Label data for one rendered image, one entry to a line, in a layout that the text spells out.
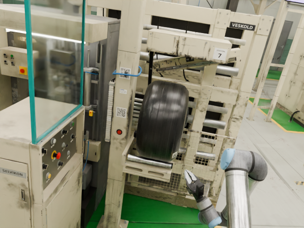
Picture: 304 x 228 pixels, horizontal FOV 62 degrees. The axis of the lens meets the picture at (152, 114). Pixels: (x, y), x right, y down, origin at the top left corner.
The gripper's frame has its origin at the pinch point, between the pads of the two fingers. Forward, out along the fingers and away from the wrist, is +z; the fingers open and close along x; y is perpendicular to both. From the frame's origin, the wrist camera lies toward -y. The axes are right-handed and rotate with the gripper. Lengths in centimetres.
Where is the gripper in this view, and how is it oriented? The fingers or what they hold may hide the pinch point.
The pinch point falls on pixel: (186, 171)
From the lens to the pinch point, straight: 171.8
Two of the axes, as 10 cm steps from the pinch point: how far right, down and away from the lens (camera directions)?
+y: -1.7, 4.0, 9.0
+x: 8.6, -3.8, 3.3
